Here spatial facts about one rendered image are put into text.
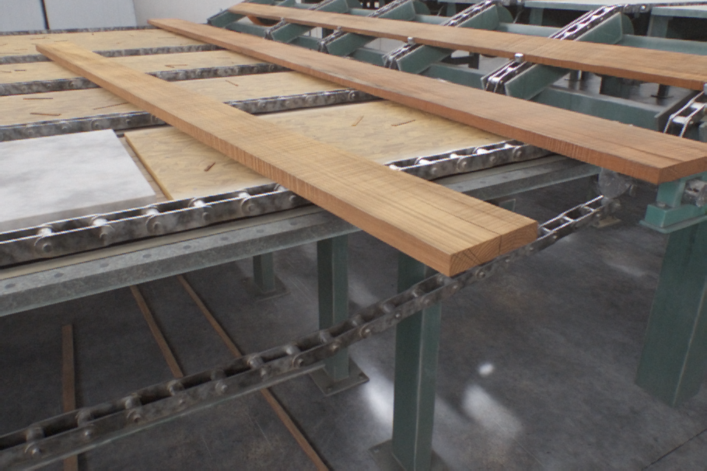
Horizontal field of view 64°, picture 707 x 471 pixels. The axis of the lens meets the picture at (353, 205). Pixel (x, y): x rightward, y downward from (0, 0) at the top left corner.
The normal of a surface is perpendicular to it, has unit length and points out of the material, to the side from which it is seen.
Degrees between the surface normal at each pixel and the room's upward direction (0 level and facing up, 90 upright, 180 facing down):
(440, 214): 0
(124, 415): 90
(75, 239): 90
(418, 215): 0
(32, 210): 0
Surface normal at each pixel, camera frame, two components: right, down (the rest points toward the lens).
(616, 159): -0.86, 0.19
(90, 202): 0.00, -0.93
